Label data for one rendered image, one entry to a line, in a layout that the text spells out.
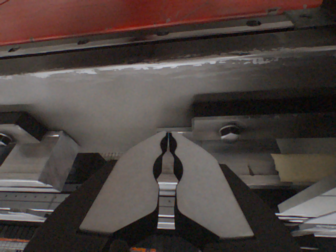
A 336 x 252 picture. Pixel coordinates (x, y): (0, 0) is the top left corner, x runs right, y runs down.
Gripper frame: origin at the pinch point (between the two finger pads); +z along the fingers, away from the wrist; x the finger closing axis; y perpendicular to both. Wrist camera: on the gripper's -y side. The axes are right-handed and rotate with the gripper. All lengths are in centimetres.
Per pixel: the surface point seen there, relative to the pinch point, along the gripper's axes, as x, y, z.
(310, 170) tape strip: 18.1, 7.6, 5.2
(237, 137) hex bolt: 8.9, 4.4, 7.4
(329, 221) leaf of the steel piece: 20.5, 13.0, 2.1
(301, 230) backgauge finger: 21.4, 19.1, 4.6
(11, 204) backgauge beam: -47, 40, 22
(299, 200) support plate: 12.9, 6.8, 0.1
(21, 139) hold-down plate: -24.9, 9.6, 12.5
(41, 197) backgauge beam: -38, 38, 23
